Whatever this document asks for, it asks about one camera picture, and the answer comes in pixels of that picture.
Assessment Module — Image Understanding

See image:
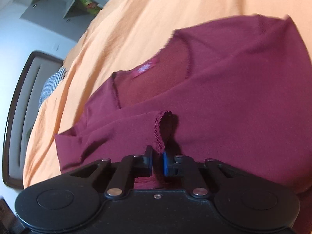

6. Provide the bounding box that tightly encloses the colourful bag in wardrobe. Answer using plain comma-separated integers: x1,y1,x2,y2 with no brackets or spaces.
78,0,102,16

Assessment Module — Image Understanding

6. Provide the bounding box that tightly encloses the blue white checkered pillow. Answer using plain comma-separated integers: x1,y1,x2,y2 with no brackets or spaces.
38,67,66,108

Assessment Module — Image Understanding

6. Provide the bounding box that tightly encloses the orange bed duvet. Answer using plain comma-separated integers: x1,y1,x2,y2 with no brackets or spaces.
23,0,311,187

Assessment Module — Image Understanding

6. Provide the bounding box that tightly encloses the maroon long sleeve shirt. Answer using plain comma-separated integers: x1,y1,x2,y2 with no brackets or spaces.
54,14,312,234

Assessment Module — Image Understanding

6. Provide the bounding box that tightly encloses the dark brown padded headboard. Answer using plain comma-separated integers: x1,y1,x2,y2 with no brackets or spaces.
2,51,63,190

